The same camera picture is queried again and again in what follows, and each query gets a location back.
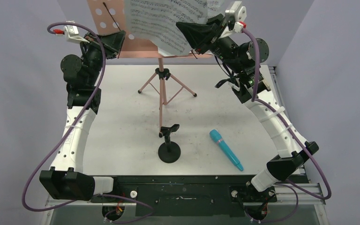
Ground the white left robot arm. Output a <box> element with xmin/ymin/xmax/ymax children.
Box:
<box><xmin>39</xmin><ymin>31</ymin><xmax>126</xmax><ymax>202</ymax></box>

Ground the black microphone stand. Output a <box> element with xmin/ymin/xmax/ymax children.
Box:
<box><xmin>158</xmin><ymin>124</ymin><xmax>181</xmax><ymax>164</ymax></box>

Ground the pink perforated music stand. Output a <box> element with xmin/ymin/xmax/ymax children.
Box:
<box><xmin>87</xmin><ymin>0</ymin><xmax>197</xmax><ymax>128</ymax></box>

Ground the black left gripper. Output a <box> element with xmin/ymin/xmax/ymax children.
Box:
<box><xmin>82</xmin><ymin>30</ymin><xmax>126</xmax><ymax>86</ymax></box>

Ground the turquoise toy microphone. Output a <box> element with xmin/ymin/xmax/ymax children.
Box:
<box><xmin>209</xmin><ymin>129</ymin><xmax>244</xmax><ymax>172</ymax></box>

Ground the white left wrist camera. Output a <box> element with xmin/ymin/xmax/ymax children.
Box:
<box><xmin>53</xmin><ymin>25</ymin><xmax>89</xmax><ymax>44</ymax></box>

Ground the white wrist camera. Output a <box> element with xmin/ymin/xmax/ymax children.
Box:
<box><xmin>53</xmin><ymin>25</ymin><xmax>89</xmax><ymax>44</ymax></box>
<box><xmin>218</xmin><ymin>1</ymin><xmax>247</xmax><ymax>39</ymax></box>

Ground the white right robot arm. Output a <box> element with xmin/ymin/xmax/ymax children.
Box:
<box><xmin>176</xmin><ymin>15</ymin><xmax>319</xmax><ymax>201</ymax></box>

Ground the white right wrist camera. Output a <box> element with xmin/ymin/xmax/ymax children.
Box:
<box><xmin>218</xmin><ymin>1</ymin><xmax>247</xmax><ymax>39</ymax></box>

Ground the white sheet music paper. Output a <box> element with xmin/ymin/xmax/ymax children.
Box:
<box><xmin>158</xmin><ymin>0</ymin><xmax>225</xmax><ymax>57</ymax></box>
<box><xmin>124</xmin><ymin>0</ymin><xmax>208</xmax><ymax>56</ymax></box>

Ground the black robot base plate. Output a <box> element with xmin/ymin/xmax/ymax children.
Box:
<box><xmin>90</xmin><ymin>175</ymin><xmax>295</xmax><ymax>217</ymax></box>

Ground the aluminium frame rail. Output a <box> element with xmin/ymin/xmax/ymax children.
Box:
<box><xmin>46</xmin><ymin>183</ymin><xmax>326</xmax><ymax>207</ymax></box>

